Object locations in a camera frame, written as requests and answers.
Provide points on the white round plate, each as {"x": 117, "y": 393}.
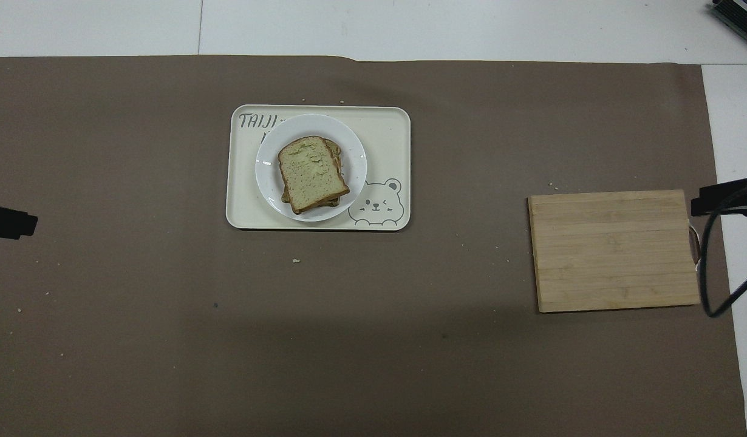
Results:
{"x": 270, "y": 182}

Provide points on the bread slice with green spread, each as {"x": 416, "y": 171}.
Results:
{"x": 311, "y": 175}

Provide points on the brown-crusted bread slice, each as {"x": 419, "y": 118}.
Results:
{"x": 336, "y": 152}

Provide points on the cream tray with bear print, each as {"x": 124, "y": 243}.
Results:
{"x": 385, "y": 139}

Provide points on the wooden cutting board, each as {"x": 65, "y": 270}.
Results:
{"x": 613, "y": 250}

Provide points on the black stand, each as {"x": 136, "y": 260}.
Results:
{"x": 741, "y": 13}

